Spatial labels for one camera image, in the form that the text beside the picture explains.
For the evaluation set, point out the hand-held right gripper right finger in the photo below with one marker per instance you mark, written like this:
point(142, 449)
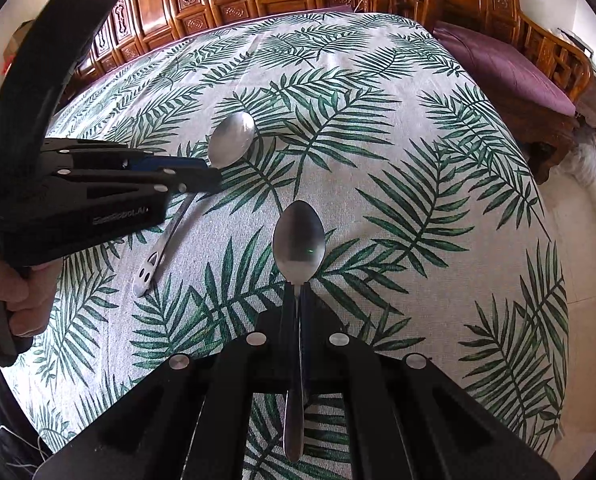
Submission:
point(318, 355)

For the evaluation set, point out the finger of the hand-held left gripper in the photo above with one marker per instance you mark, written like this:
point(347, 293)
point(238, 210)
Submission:
point(198, 180)
point(168, 163)

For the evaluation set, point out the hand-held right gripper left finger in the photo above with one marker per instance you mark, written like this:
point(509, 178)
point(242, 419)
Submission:
point(273, 355)

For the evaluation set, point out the plain metal spoon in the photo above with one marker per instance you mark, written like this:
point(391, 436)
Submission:
point(298, 245)

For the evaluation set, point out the person's left hand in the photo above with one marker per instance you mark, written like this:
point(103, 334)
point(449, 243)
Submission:
point(33, 300)

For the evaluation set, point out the palm leaf printed tablecloth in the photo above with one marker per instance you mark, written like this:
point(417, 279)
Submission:
point(378, 160)

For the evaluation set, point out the person's dark clothing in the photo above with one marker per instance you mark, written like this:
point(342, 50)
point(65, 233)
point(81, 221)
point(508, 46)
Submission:
point(3, 410)

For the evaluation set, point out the purple seat cushion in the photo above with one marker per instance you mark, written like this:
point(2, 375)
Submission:
point(498, 65)

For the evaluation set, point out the carved wooden bench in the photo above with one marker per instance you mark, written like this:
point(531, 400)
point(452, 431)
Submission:
point(553, 130)

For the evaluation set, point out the white plastic bag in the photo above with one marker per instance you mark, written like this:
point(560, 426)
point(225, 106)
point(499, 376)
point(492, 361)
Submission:
point(585, 157)

